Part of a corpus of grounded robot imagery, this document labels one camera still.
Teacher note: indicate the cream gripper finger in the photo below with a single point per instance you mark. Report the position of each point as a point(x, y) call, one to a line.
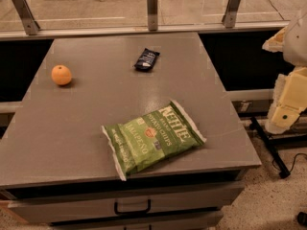
point(297, 101)
point(280, 96)

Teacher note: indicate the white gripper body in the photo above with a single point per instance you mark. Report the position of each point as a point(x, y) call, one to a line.
point(296, 42)

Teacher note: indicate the dark blue rxbar wrapper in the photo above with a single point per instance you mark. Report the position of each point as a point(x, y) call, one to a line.
point(147, 60)

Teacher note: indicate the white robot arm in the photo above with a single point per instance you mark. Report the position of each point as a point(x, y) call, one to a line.
point(295, 42)

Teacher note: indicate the black metal floor bar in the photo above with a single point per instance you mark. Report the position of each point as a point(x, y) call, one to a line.
point(284, 172)

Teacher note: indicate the green kettle chips bag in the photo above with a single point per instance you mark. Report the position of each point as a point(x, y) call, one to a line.
point(151, 138)

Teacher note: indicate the orange fruit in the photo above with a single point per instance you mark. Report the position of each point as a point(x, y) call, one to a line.
point(61, 75)

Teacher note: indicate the grey drawer cabinet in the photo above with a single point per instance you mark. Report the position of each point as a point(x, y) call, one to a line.
point(56, 166)

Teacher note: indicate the horizontal metal railing beam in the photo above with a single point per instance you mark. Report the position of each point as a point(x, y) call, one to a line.
point(162, 29)

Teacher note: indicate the right metal railing post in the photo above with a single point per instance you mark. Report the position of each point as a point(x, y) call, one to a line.
point(230, 14)

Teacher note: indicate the metal railing post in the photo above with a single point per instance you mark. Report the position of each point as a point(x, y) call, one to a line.
point(28, 21)
point(230, 14)
point(152, 14)

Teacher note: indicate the middle metal railing post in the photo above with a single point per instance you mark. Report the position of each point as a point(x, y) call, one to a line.
point(152, 14)

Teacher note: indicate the black upper drawer handle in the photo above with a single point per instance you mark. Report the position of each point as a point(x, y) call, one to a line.
point(134, 208)

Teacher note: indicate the left metal railing post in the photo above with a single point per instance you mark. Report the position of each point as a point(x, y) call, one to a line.
point(28, 21)

